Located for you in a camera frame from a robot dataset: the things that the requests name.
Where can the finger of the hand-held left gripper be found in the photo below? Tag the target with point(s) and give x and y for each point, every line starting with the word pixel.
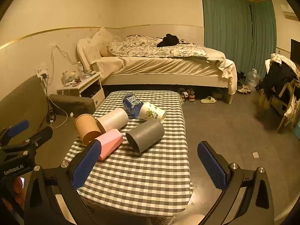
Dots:
pixel 42 133
pixel 20 125

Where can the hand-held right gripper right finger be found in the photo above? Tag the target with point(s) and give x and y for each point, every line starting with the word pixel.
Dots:
pixel 212 165

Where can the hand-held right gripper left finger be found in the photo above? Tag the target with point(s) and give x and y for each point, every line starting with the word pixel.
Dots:
pixel 86 163

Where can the pink faceted cup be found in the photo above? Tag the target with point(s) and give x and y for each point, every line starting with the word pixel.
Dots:
pixel 111 141

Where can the brown paper cup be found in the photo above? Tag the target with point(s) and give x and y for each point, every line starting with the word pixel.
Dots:
pixel 85 126

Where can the white plastic cup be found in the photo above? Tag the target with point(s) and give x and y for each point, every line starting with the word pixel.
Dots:
pixel 112 119

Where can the grey plastic cup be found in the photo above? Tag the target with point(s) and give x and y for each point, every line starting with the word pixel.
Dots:
pixel 145 134

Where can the white printed paper cup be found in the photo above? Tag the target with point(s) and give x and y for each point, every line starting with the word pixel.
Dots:
pixel 152 112

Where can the person's left hand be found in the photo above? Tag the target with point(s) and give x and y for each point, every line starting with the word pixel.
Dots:
pixel 17 189

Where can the dark grey cushion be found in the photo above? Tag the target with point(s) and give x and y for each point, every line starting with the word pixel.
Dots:
pixel 70 104

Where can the paper scrap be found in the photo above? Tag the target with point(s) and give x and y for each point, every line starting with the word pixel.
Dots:
pixel 255 155

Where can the checked tablecloth table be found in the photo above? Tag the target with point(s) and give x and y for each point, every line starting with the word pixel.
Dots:
pixel 140 173

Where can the white round container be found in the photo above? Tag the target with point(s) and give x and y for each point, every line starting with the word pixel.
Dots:
pixel 65 76

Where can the pale green slipper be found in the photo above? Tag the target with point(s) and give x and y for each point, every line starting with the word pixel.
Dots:
pixel 208 99

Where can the sneaker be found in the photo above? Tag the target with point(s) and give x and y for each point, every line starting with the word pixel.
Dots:
pixel 182 95
pixel 191 95

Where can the white nightstand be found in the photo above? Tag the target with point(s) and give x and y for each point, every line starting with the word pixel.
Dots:
pixel 92 80

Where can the blue label water bottle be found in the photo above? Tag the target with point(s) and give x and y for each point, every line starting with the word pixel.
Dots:
pixel 131 103

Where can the clear plastic bottle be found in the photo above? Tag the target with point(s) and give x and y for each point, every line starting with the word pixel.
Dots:
pixel 80 67

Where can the beige sandals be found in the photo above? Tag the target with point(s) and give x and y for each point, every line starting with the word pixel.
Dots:
pixel 243 89

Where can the wooden chair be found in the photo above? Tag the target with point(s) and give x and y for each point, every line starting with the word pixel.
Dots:
pixel 284 119

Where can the blue bin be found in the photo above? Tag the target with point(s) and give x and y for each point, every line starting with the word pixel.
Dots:
pixel 297 130

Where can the clear water jug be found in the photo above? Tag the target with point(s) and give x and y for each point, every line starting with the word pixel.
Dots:
pixel 253 80

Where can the white bed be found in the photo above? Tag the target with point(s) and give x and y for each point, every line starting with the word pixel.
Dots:
pixel 164 68

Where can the cream pillow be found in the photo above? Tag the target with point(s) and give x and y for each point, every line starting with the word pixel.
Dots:
pixel 100 42

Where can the black jacket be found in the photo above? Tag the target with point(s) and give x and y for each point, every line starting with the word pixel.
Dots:
pixel 280 77

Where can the plaid cloth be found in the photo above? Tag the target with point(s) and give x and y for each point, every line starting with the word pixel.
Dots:
pixel 284 59

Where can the printed blanket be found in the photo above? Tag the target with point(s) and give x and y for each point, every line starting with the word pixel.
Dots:
pixel 145 46

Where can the black cloth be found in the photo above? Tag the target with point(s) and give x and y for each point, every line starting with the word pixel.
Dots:
pixel 168 41

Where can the green curtain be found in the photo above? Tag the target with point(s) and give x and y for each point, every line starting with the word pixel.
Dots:
pixel 225 23
pixel 263 37

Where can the black screen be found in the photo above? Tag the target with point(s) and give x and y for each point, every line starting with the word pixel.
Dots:
pixel 295 50

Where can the white air conditioner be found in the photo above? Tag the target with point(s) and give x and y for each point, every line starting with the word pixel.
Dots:
pixel 288 10

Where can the wall socket with plugs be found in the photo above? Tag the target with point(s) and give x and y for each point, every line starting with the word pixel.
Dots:
pixel 41 70

